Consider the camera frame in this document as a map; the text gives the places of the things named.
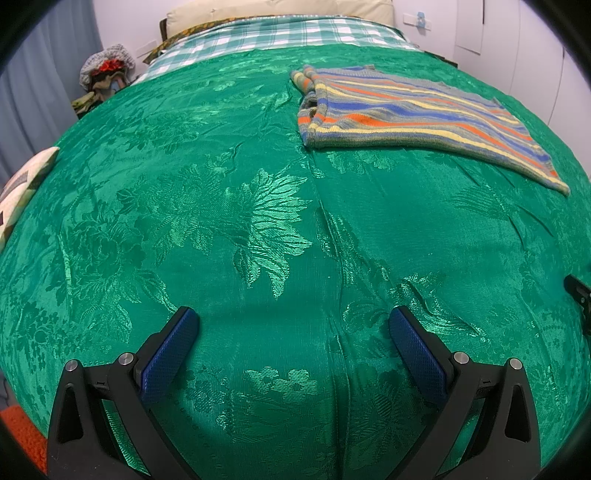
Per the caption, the green floral blanket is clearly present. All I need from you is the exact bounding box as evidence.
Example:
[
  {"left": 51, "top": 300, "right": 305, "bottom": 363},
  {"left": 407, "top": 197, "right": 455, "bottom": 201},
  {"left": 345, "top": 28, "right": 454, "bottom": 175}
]
[{"left": 0, "top": 46, "right": 591, "bottom": 480}]

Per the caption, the pile of clothes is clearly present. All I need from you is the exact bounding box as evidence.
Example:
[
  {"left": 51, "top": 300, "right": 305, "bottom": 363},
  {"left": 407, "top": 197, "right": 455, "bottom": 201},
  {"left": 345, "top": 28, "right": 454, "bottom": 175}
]
[{"left": 71, "top": 44, "right": 137, "bottom": 121}]

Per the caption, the beige patterned pillow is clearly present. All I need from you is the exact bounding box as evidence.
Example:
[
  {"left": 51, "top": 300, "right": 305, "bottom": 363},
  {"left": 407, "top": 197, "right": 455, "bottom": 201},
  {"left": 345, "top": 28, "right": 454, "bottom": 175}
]
[{"left": 0, "top": 147, "right": 61, "bottom": 252}]

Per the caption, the striped knit sweater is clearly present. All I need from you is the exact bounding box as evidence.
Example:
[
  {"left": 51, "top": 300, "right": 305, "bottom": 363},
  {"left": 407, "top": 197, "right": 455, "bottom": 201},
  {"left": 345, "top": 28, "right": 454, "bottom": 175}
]
[{"left": 290, "top": 65, "right": 572, "bottom": 198}]

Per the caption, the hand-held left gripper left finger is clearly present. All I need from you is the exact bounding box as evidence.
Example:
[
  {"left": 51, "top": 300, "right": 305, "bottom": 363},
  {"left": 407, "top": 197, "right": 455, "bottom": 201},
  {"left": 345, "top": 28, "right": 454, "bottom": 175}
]
[{"left": 46, "top": 306, "right": 201, "bottom": 480}]

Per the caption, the cream pillow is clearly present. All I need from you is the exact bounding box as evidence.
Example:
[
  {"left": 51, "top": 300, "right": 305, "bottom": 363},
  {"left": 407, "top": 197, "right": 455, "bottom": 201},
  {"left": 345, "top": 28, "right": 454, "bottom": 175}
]
[{"left": 165, "top": 0, "right": 396, "bottom": 40}]

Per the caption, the white wardrobe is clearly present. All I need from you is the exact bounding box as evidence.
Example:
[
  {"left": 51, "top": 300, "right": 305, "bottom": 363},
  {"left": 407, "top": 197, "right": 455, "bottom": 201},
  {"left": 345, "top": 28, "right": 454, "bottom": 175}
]
[{"left": 454, "top": 0, "right": 591, "bottom": 155}]

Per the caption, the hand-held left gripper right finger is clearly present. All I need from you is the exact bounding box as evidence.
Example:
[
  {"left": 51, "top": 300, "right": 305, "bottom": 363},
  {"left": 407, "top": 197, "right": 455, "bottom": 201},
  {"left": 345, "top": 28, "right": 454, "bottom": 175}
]
[{"left": 389, "top": 305, "right": 542, "bottom": 480}]

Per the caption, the grey curtain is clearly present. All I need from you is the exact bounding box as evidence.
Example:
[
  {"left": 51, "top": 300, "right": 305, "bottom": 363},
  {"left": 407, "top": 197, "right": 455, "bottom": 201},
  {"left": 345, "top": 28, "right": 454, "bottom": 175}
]
[{"left": 0, "top": 25, "right": 106, "bottom": 190}]

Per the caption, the green checked bed sheet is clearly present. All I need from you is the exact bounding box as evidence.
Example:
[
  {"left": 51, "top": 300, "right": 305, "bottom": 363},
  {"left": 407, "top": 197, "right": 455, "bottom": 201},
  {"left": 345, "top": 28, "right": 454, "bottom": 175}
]
[{"left": 134, "top": 14, "right": 422, "bottom": 86}]

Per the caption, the orange rug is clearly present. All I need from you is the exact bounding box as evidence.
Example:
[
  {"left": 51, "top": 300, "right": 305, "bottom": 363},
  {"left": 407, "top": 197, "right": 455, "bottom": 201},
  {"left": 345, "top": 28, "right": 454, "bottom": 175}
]
[{"left": 0, "top": 406, "right": 49, "bottom": 477}]

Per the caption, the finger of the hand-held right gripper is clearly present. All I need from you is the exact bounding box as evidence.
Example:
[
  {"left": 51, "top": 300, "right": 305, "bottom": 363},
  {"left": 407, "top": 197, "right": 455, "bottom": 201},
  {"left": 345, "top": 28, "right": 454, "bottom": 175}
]
[{"left": 564, "top": 274, "right": 591, "bottom": 336}]

